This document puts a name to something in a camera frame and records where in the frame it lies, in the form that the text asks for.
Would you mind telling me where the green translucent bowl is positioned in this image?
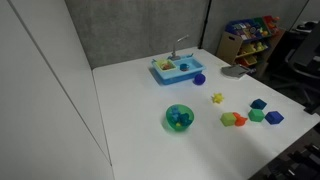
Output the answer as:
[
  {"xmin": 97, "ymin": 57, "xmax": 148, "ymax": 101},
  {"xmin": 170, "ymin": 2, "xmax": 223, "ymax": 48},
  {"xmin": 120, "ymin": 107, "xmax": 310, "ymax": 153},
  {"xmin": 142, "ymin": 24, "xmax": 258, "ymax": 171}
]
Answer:
[{"xmin": 165, "ymin": 103, "xmax": 195, "ymax": 132}]

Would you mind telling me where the black equipment frame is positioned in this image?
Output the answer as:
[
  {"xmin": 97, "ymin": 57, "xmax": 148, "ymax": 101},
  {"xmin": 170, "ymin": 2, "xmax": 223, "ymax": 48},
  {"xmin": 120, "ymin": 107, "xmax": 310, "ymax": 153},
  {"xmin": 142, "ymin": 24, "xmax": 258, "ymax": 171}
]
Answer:
[{"xmin": 249, "ymin": 123, "xmax": 320, "ymax": 180}]

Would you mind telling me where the grey toy faucet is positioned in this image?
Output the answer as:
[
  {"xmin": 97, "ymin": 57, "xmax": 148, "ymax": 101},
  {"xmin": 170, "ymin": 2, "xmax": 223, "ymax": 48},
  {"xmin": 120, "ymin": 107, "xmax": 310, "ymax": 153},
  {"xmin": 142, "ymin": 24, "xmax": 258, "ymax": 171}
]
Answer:
[{"xmin": 168, "ymin": 34, "xmax": 190, "ymax": 62}]

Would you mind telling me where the black office chair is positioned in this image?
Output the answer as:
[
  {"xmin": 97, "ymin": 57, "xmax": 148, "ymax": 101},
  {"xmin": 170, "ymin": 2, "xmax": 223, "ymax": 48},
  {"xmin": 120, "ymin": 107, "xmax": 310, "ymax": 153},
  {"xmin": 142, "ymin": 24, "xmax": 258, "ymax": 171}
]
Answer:
[{"xmin": 269, "ymin": 19, "xmax": 320, "ymax": 116}]

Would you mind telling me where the purple spiky ball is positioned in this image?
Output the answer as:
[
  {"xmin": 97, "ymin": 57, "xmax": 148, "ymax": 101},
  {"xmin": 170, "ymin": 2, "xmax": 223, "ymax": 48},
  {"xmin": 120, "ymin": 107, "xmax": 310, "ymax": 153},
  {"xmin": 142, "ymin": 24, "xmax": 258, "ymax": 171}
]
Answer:
[{"xmin": 193, "ymin": 73, "xmax": 207, "ymax": 86}]

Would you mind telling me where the light blue toy figure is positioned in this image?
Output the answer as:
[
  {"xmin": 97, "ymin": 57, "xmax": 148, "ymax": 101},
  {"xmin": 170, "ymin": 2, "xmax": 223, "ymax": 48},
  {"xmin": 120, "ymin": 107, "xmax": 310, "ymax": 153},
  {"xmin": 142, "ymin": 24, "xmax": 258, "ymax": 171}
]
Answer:
[{"xmin": 169, "ymin": 106, "xmax": 183, "ymax": 123}]

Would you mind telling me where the blue toy sink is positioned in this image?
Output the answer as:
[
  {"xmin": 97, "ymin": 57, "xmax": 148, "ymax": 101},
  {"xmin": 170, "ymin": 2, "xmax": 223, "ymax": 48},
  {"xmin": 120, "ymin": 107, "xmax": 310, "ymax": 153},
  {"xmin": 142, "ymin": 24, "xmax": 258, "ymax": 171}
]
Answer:
[{"xmin": 151, "ymin": 54, "xmax": 207, "ymax": 85}]

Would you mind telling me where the small green basket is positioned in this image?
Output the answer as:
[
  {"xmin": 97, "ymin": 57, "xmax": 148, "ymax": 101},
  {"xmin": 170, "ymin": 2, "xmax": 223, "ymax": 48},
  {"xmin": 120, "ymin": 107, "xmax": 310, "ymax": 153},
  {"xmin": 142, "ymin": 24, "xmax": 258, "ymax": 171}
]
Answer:
[{"xmin": 155, "ymin": 58, "xmax": 177, "ymax": 72}]

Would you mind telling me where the royal blue block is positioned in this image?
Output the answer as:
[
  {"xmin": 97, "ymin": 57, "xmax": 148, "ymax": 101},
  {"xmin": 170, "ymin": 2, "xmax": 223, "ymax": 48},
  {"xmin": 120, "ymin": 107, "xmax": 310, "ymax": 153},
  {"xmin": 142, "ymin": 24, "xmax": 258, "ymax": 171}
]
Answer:
[{"xmin": 264, "ymin": 110, "xmax": 285, "ymax": 126}]

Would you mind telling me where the yellow spiky toy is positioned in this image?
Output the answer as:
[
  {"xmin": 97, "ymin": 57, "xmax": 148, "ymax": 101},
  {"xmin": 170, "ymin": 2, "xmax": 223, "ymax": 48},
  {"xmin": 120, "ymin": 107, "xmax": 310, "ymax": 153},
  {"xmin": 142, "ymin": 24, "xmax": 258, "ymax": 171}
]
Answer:
[{"xmin": 211, "ymin": 92, "xmax": 225, "ymax": 105}]

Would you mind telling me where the wooden toy bin shelf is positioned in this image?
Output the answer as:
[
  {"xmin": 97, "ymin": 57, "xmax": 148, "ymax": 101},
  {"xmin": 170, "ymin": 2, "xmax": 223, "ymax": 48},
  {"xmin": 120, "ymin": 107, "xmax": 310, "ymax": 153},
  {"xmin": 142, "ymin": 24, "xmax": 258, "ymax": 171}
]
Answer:
[{"xmin": 215, "ymin": 14, "xmax": 287, "ymax": 78}]

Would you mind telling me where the light green block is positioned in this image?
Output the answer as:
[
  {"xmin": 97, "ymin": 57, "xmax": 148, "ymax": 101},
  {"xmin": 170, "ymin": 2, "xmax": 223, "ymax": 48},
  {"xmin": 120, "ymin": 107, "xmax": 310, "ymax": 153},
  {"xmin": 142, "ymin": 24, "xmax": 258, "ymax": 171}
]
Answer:
[{"xmin": 219, "ymin": 112, "xmax": 238, "ymax": 127}]

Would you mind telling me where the grey flat tray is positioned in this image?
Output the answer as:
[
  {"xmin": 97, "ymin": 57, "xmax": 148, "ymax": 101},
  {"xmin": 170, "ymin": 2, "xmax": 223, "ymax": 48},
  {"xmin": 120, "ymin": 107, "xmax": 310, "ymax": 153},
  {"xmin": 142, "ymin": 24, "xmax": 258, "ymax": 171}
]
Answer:
[{"xmin": 220, "ymin": 64, "xmax": 250, "ymax": 79}]

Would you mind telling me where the orange toy animal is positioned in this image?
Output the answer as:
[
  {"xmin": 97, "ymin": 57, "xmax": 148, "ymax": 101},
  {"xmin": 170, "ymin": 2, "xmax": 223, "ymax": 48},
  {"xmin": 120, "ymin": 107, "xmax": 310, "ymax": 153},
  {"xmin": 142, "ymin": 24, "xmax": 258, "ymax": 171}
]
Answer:
[{"xmin": 232, "ymin": 112, "xmax": 249, "ymax": 127}]

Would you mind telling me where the dark teal toy animal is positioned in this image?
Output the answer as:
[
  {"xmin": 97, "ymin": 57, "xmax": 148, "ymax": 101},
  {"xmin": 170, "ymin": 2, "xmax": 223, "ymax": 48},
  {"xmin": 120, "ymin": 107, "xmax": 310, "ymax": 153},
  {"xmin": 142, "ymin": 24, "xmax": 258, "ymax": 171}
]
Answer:
[{"xmin": 179, "ymin": 112, "xmax": 194, "ymax": 128}]

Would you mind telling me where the teal blue block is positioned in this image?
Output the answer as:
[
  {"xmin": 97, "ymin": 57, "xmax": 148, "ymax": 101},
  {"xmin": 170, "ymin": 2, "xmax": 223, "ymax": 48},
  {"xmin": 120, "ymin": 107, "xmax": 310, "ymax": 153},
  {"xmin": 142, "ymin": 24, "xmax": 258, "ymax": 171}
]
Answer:
[{"xmin": 249, "ymin": 98, "xmax": 268, "ymax": 111}]

